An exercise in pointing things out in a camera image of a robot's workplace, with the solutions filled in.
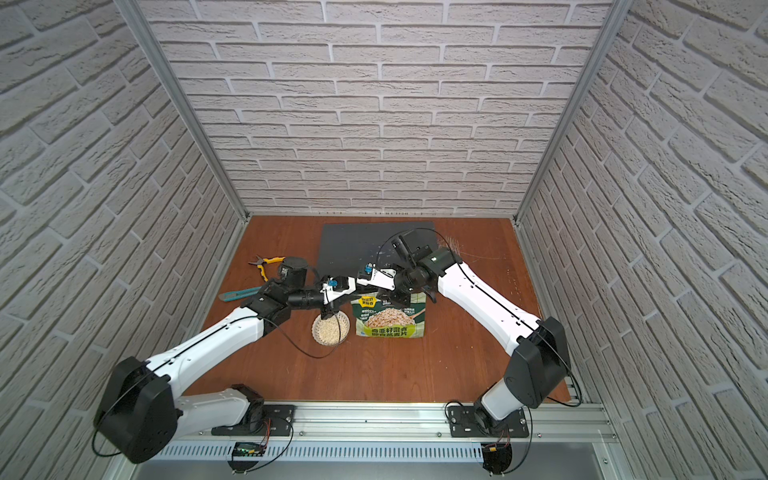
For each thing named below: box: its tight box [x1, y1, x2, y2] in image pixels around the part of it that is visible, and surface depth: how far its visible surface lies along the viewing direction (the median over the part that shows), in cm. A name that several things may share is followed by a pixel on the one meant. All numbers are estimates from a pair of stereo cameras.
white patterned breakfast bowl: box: [311, 310, 351, 347], surface depth 87 cm
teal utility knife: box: [218, 286, 262, 302], surface depth 97 cm
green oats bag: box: [350, 291, 427, 339], surface depth 81 cm
